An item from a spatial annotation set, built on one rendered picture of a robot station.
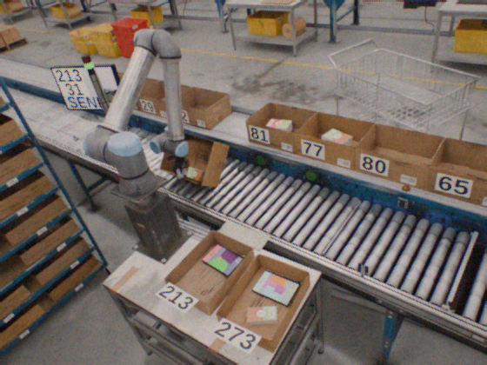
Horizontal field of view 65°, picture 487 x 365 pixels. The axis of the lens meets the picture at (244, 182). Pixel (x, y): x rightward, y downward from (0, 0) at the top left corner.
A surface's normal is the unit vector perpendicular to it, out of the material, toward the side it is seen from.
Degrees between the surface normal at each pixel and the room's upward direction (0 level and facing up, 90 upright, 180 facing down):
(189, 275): 0
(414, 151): 89
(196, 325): 0
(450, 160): 90
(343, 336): 0
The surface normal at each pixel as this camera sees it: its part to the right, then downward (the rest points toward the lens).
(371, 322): -0.15, -0.77
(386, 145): -0.59, 0.56
